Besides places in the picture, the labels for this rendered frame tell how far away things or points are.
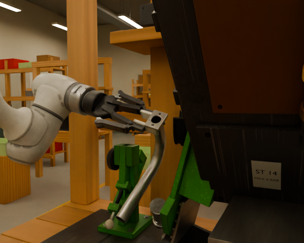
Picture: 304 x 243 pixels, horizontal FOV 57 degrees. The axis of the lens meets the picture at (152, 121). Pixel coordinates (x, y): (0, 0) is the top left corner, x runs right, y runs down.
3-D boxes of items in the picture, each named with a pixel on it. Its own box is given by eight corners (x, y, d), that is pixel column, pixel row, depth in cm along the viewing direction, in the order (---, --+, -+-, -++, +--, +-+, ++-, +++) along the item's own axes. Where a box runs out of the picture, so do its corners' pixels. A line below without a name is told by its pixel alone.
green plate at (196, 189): (201, 233, 56) (231, 132, 52) (164, 215, 59) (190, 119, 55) (215, 212, 66) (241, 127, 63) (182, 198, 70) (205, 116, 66)
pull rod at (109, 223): (110, 231, 82) (110, 212, 82) (103, 229, 83) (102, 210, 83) (120, 224, 87) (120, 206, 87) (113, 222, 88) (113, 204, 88)
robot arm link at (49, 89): (91, 91, 91) (72, 126, 87) (57, 80, 97) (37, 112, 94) (74, 72, 81) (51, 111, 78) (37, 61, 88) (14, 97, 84)
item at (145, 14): (181, 20, 87) (182, -4, 86) (139, 26, 93) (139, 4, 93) (189, 25, 93) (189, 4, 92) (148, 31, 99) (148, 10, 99)
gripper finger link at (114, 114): (103, 103, 78) (100, 107, 78) (133, 119, 73) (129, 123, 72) (107, 112, 81) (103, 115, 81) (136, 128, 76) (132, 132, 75)
